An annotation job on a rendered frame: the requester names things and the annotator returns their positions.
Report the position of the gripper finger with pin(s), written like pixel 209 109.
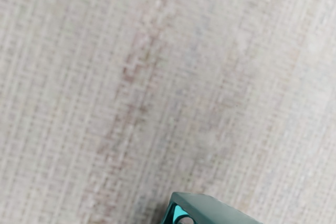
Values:
pixel 187 221

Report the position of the teal faceted mug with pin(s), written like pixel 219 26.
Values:
pixel 210 208

